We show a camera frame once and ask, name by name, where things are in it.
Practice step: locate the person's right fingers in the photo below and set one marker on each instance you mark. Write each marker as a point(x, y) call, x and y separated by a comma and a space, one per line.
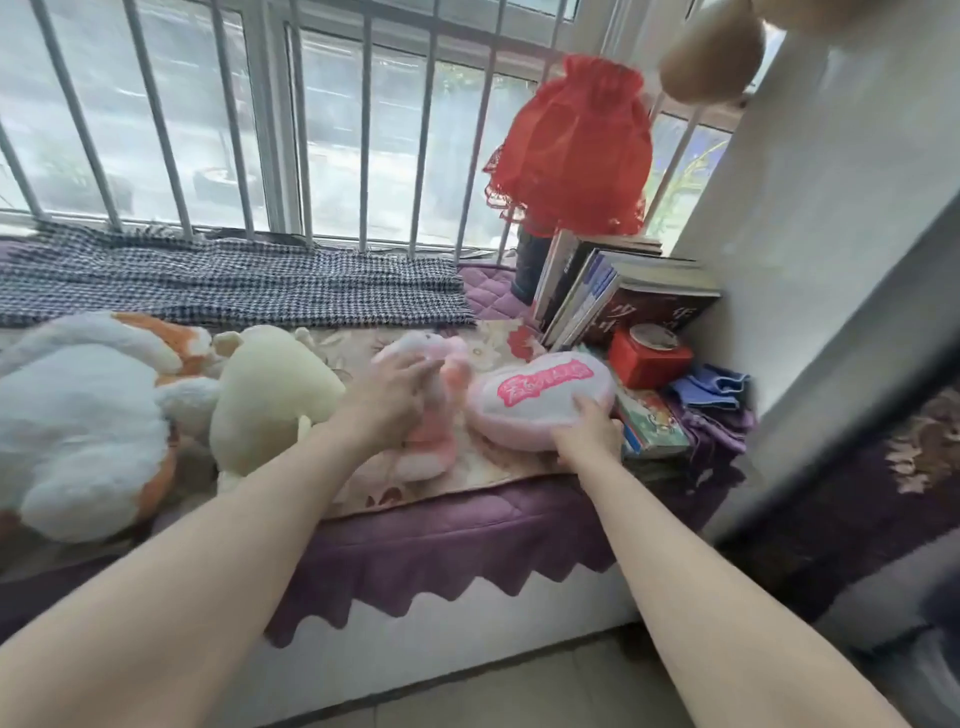
point(598, 412)

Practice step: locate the person's right hand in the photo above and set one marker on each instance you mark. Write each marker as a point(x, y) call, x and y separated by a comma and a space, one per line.
point(592, 439)

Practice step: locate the person's left hand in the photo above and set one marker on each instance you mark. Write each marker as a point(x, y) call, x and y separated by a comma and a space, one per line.
point(386, 401)

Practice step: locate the person's left fingers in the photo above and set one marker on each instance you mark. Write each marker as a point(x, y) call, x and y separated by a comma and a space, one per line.
point(421, 369)

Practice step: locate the dark red book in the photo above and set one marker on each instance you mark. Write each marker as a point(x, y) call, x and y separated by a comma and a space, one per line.
point(660, 307)

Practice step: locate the white and orange plush toy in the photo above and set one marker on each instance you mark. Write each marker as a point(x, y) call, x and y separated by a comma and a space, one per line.
point(75, 427)

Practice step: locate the colourful picture book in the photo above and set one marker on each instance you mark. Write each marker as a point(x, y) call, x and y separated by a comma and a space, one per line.
point(651, 427)

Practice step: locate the blue spine book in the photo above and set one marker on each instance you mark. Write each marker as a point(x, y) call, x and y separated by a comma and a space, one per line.
point(589, 296)

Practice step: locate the red lace lampshade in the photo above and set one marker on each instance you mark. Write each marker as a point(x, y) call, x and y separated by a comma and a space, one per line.
point(574, 150)

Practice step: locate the grey cover book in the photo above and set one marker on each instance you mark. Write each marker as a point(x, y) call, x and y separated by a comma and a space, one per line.
point(559, 274)

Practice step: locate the pink plush toy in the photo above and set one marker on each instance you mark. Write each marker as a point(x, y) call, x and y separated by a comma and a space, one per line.
point(442, 442)

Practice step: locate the beige floral cloth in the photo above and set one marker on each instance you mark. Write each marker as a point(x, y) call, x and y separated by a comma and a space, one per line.
point(495, 465)

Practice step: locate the blue folded cloth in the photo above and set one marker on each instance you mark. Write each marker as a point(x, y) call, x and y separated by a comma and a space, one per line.
point(709, 386)

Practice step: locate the cream plush toy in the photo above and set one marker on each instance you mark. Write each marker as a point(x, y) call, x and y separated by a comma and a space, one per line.
point(262, 397)

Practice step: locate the person's right forearm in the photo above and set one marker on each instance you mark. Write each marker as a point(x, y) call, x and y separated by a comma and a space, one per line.
point(712, 607)

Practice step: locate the person's left forearm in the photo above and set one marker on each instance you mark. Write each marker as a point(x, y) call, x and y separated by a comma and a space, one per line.
point(187, 577)

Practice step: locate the red round-lid tin box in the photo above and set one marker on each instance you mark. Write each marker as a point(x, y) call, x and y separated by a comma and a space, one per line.
point(649, 361)

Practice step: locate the white window security bars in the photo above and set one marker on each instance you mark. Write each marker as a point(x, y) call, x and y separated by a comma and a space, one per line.
point(225, 120)

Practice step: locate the houndstooth checked cloth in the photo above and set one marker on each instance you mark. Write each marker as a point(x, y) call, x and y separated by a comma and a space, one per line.
point(225, 281)

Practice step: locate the white window frame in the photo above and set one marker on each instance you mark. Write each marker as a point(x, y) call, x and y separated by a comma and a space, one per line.
point(266, 112)

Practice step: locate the purple folded cloth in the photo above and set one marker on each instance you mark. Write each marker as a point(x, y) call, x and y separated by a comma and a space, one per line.
point(716, 431)

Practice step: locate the dark lamp base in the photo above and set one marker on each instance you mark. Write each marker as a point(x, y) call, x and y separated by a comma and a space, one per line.
point(529, 266)

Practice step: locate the brown plush toy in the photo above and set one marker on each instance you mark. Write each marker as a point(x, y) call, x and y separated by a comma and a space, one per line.
point(712, 52)

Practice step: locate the purple quilted mat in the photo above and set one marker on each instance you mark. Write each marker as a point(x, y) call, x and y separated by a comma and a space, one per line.
point(465, 540)

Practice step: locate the dark purple floral blanket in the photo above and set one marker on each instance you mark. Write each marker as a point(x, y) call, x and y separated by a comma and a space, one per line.
point(862, 495)

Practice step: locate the pink heart plush cushion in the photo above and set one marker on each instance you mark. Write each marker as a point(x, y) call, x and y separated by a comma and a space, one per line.
point(525, 409)

